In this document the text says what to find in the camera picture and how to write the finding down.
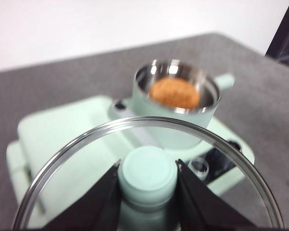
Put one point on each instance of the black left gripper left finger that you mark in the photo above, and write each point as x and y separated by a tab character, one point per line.
94	207

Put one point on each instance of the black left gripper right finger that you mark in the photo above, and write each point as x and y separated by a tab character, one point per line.
202	207

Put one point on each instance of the glass pot lid green knob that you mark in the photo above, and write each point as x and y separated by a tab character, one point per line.
147	173

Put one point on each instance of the orange brown potato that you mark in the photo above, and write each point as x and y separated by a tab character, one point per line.
174	92

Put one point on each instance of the mint green steamer pot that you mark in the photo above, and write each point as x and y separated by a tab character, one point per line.
159	120

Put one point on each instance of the black control panel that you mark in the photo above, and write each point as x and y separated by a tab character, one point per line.
221	161

